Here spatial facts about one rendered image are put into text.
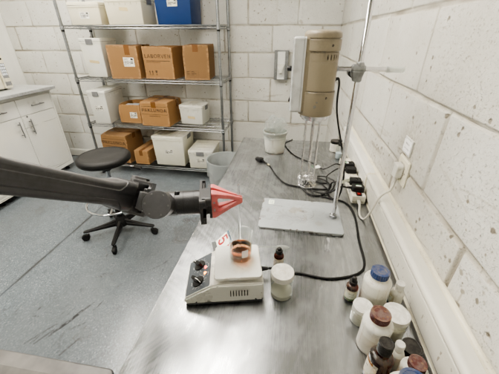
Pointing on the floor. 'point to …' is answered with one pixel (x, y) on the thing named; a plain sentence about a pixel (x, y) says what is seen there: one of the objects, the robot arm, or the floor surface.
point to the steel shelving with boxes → (143, 57)
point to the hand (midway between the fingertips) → (238, 199)
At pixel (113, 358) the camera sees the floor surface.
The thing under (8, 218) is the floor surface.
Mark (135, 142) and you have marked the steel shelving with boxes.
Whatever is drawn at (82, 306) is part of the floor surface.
